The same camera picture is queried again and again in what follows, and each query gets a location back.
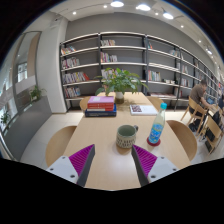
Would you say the wooden chair with bag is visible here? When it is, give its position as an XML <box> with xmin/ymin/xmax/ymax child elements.
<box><xmin>199</xmin><ymin>117</ymin><xmax>223</xmax><ymax>153</ymax></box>

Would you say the wooden chair far left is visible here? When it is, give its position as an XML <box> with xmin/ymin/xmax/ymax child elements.
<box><xmin>79</xmin><ymin>97</ymin><xmax>90</xmax><ymax>111</ymax></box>

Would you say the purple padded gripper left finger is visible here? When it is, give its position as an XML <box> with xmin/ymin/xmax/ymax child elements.
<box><xmin>47</xmin><ymin>144</ymin><xmax>95</xmax><ymax>187</ymax></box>

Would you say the stack of red books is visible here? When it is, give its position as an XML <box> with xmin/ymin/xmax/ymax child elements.
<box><xmin>85</xmin><ymin>96</ymin><xmax>117</xmax><ymax>117</ymax></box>

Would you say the open magazine on table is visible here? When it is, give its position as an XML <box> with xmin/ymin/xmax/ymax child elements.
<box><xmin>130</xmin><ymin>105</ymin><xmax>157</xmax><ymax>116</ymax></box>

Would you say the wooden chair near left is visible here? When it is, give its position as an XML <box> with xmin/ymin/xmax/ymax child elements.
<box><xmin>45</xmin><ymin>126</ymin><xmax>76</xmax><ymax>166</ymax></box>

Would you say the wooden chair far right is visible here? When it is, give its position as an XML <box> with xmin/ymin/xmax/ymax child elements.
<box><xmin>148</xmin><ymin>96</ymin><xmax>163</xmax><ymax>111</ymax></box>

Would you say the wooden chair under man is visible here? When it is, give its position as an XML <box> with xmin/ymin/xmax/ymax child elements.
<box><xmin>186</xmin><ymin>98</ymin><xmax>206</xmax><ymax>133</ymax></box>

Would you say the seated man brown shirt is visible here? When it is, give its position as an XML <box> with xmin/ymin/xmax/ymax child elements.
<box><xmin>189</xmin><ymin>79</ymin><xmax>212</xmax><ymax>132</ymax></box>

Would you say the potted green plant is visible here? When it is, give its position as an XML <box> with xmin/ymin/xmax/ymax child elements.
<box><xmin>95</xmin><ymin>68</ymin><xmax>147</xmax><ymax>104</ymax></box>

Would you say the green ceramic mug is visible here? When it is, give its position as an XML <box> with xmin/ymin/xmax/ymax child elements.
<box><xmin>116</xmin><ymin>125</ymin><xmax>138</xmax><ymax>149</ymax></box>

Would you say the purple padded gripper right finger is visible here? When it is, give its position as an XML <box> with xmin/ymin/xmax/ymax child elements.
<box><xmin>131</xmin><ymin>145</ymin><xmax>178</xmax><ymax>187</ymax></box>

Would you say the large grey bookshelf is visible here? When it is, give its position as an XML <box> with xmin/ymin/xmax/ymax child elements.
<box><xmin>60</xmin><ymin>32</ymin><xmax>219</xmax><ymax>109</ymax></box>

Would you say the red round coaster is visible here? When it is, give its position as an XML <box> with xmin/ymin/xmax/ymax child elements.
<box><xmin>147</xmin><ymin>137</ymin><xmax>161</xmax><ymax>146</ymax></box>

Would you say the small plant by window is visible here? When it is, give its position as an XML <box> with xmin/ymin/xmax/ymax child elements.
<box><xmin>30</xmin><ymin>85</ymin><xmax>45</xmax><ymax>101</ymax></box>

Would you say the clear water bottle blue label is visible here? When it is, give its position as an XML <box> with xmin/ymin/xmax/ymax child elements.
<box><xmin>149</xmin><ymin>103</ymin><xmax>167</xmax><ymax>142</ymax></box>

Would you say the wooden chair near right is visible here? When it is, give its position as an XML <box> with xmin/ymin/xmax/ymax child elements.
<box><xmin>167</xmin><ymin>120</ymin><xmax>197</xmax><ymax>161</ymax></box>

